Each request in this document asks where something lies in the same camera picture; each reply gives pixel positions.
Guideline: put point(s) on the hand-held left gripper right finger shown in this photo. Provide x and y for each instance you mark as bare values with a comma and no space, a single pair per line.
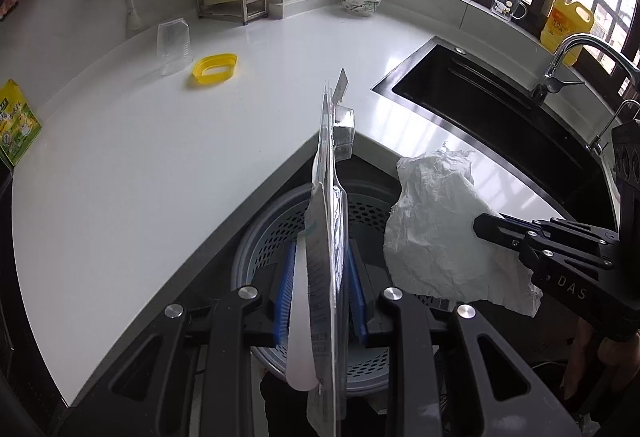
357,302

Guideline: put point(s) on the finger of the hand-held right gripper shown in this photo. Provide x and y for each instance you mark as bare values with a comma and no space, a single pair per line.
500,232
575,229

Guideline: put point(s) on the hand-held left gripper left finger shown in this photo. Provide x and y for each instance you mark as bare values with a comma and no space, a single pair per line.
282,297

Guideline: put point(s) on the white paper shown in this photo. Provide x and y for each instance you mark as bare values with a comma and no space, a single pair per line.
435,227

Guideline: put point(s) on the grey perforated waste basket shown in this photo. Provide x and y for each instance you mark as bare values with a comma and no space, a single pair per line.
370,217

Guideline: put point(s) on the clear blister package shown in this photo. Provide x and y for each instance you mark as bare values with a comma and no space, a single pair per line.
325,217

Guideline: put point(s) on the person's right hand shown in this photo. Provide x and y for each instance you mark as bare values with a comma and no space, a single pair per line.
582,357

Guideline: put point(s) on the small chrome tap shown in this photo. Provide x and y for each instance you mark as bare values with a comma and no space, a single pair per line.
617,109

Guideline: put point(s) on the black kitchen sink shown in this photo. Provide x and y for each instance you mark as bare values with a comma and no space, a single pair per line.
475,107

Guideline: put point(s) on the chrome kitchen faucet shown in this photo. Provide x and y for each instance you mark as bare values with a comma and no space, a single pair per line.
575,39

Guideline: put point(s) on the yellow oil bottle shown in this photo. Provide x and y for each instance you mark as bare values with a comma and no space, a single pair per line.
565,27

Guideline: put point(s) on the glass mug with print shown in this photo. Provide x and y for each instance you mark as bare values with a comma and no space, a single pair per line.
505,4

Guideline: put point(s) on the white patterned bowl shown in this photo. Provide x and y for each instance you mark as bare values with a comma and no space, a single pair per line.
360,6

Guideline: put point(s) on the clear plastic cup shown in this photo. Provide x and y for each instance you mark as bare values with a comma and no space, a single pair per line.
175,47

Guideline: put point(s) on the yellow green seasoning pouch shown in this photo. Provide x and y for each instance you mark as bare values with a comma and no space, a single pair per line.
17,127

